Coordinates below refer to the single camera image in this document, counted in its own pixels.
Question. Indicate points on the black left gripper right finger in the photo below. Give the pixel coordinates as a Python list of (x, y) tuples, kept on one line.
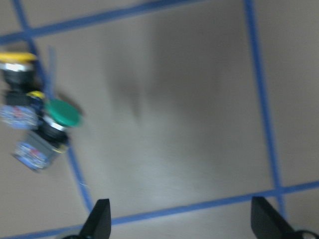
[(266, 222)]

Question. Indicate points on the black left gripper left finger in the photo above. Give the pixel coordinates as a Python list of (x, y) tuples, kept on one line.
[(98, 224)]

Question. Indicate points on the green push button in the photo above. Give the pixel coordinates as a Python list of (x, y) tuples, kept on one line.
[(50, 138)]

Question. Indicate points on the yellow push button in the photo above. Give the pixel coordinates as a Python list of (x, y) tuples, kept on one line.
[(23, 101)]

